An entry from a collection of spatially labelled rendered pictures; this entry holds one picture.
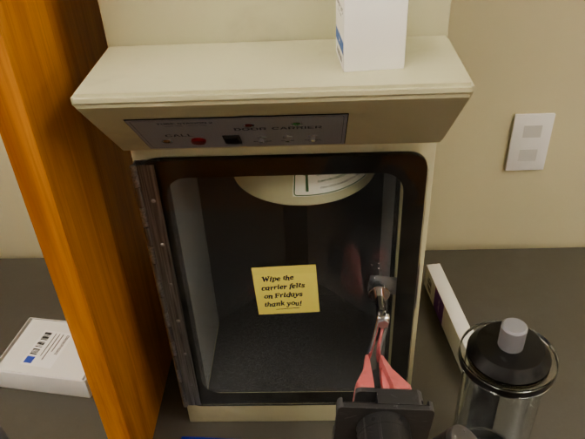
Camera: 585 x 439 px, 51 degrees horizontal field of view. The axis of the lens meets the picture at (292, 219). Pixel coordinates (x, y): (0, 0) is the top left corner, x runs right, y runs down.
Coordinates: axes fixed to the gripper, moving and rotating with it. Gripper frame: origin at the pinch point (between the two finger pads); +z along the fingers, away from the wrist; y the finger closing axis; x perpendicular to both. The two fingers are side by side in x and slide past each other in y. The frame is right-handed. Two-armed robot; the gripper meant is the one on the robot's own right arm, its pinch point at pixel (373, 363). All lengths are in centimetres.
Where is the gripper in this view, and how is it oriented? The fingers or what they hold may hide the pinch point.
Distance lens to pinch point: 75.6
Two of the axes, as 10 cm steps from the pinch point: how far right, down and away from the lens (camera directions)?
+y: -10.0, -0.5, -0.2
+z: 0.1, -5.6, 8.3
